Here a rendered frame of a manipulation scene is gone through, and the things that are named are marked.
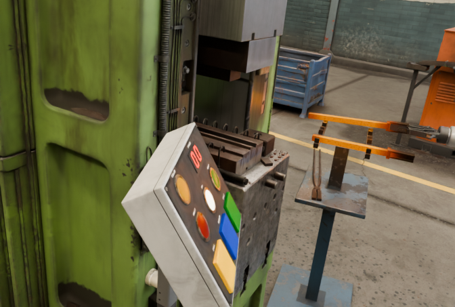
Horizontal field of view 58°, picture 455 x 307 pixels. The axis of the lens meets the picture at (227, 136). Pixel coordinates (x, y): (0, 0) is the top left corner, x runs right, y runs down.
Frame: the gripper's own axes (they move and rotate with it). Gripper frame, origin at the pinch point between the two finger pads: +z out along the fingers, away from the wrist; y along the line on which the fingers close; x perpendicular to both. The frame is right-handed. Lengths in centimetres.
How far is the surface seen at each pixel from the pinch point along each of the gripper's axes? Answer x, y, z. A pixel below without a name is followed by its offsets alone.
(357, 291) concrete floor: -97, 7, 1
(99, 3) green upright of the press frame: 47, -96, 86
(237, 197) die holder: -10, -80, 48
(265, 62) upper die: 32, -63, 48
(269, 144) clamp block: -1, -51, 46
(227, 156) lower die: 1, -74, 54
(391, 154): -4.7, -24.3, 2.0
